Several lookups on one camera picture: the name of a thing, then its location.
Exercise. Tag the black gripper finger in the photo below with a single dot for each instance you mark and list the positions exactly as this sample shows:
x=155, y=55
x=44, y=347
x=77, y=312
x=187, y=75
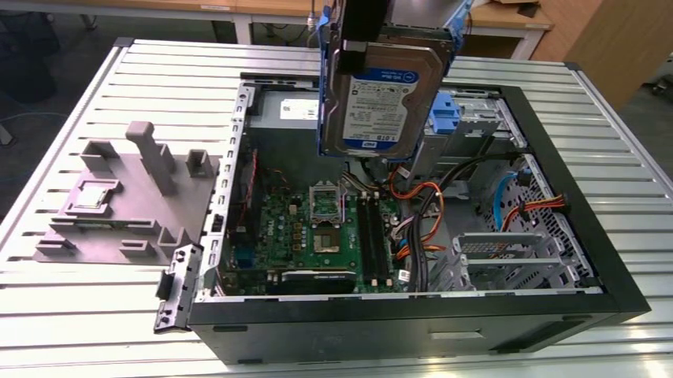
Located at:
x=356, y=23

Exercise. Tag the hard disk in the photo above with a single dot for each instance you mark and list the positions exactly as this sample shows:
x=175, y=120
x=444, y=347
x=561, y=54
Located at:
x=383, y=110

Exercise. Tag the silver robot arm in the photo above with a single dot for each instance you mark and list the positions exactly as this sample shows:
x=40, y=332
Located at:
x=420, y=12

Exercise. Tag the grey metal disk bay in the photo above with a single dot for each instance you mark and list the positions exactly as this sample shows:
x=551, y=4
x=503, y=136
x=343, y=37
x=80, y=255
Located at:
x=499, y=236

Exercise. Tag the blue plastic bay latch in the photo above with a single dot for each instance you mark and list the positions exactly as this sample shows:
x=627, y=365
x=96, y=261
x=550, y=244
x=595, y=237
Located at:
x=446, y=118

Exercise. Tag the grey power supply unit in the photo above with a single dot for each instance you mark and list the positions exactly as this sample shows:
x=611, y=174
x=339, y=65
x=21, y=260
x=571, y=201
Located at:
x=283, y=145

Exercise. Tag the grey metal drive cage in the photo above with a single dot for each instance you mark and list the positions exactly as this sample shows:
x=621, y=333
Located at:
x=446, y=157

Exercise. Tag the locking lever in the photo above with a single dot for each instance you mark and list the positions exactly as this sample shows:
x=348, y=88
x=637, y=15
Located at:
x=343, y=208

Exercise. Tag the wooden cabinet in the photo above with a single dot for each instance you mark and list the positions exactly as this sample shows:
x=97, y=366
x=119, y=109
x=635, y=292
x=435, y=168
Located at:
x=619, y=47

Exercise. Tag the black RAM slot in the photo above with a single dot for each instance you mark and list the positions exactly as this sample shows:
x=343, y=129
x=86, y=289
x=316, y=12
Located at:
x=379, y=240
x=366, y=240

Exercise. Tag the CPU socket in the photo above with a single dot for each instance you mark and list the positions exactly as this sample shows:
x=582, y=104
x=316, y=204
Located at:
x=330, y=242

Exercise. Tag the green motherboard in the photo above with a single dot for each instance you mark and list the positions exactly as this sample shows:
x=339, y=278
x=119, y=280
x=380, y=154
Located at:
x=283, y=236

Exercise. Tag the office chair wheel base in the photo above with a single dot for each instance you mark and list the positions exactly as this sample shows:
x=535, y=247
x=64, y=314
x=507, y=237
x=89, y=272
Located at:
x=663, y=84

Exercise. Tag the grey parts rack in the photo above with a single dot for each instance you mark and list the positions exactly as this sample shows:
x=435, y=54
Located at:
x=141, y=204

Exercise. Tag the black chair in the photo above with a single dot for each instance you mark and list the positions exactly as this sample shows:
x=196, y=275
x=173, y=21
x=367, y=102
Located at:
x=25, y=59

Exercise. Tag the black graphics card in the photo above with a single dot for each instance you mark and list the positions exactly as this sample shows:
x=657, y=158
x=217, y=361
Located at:
x=315, y=277

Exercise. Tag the silver CPU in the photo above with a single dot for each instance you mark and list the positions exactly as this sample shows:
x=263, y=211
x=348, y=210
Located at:
x=95, y=197

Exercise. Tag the green RAM stick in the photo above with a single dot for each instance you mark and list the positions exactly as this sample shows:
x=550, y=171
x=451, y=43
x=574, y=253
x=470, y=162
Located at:
x=117, y=225

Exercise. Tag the grey expansion card retainer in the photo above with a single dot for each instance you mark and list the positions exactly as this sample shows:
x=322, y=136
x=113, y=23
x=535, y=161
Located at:
x=181, y=283

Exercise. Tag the black PC case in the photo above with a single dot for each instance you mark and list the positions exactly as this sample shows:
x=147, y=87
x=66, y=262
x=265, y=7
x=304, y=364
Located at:
x=367, y=334

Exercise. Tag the wooden desk white frame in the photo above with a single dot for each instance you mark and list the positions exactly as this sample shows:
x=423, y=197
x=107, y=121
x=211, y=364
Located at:
x=499, y=17
x=157, y=6

